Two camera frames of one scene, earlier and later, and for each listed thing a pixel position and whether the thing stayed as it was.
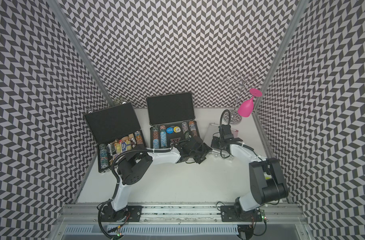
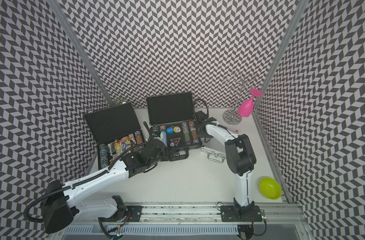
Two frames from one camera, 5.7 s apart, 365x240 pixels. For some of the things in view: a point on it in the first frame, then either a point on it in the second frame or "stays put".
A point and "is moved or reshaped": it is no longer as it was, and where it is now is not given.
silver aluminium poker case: (213, 128) is moved or reshaped
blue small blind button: (169, 130) stays put
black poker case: (115, 129) stays put
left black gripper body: (201, 154) to (163, 157)
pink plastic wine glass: (247, 106) stays put
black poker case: (170, 116) stays put
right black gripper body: (217, 143) to (203, 134)
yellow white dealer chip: (177, 129) stays put
